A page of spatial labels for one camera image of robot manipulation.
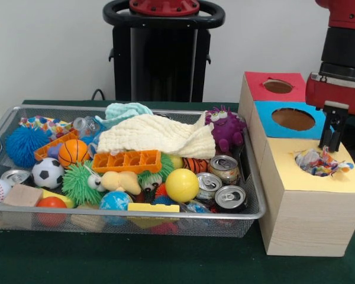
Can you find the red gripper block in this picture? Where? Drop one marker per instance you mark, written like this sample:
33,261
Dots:
337,96

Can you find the colourful wrapper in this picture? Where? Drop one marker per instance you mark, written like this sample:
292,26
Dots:
316,164

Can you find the purple spiky ball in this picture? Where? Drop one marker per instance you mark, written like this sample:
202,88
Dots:
227,127

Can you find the cream knitted cloth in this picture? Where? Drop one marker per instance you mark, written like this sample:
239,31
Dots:
142,133

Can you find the wooden box with three holes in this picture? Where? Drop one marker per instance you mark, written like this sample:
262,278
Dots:
307,225

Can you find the yellow smooth ball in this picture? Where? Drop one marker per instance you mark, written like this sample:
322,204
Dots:
182,185

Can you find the dark green table cloth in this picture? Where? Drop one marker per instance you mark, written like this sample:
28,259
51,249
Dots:
136,260

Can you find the small orange basketball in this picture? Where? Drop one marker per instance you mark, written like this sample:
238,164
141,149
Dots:
74,152

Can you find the green spiky ball with eyes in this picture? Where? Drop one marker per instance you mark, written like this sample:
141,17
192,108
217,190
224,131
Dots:
77,183

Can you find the small soccer ball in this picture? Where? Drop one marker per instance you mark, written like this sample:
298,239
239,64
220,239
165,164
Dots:
47,174

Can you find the orange red ball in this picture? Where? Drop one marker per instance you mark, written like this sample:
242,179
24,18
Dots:
51,202

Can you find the blue spiky ball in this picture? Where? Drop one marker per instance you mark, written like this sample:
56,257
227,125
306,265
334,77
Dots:
25,146

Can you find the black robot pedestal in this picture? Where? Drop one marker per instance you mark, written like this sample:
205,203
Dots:
165,65

